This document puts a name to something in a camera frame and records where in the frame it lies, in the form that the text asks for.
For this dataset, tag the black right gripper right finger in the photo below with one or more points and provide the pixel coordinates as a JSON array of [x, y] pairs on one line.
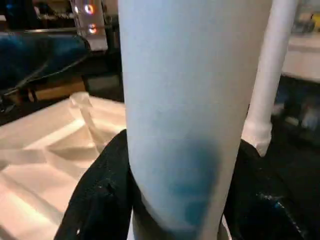
[[255, 207]]

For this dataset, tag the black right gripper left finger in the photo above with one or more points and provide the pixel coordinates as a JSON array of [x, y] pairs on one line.
[[100, 195]]

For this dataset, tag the white plastic table top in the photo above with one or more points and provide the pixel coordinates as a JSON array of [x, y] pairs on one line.
[[37, 155]]

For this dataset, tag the white plastic table leg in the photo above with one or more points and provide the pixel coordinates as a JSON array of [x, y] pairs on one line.
[[187, 87], [272, 75]]

